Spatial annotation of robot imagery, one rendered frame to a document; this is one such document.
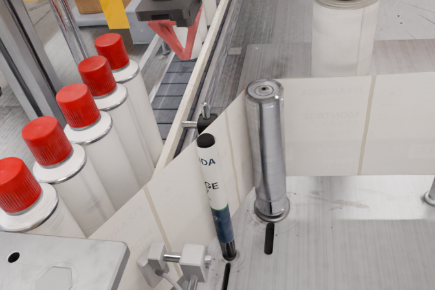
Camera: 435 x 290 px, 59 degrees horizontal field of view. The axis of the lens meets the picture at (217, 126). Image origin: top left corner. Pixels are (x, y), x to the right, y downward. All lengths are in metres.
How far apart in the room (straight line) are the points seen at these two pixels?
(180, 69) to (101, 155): 0.39
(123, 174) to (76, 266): 0.28
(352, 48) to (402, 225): 0.23
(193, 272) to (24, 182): 0.15
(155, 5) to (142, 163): 0.20
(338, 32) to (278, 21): 0.49
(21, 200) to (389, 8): 0.93
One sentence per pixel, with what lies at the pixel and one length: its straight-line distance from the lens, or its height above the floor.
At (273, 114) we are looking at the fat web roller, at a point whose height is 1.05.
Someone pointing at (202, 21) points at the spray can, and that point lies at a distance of 0.84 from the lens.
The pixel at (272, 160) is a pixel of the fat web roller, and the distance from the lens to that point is 0.42.
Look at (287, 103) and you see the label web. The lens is 0.41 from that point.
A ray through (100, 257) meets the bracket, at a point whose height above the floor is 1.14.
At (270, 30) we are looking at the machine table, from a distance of 0.98.
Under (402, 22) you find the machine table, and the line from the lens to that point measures 1.01.
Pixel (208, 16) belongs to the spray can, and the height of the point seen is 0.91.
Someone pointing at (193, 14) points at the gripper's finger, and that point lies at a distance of 0.49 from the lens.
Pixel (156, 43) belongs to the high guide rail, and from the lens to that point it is 0.72.
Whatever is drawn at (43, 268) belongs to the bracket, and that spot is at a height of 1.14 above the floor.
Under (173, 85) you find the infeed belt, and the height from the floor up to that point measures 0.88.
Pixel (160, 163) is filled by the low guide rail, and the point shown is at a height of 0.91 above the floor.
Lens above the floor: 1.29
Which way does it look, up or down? 41 degrees down
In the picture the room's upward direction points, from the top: 10 degrees counter-clockwise
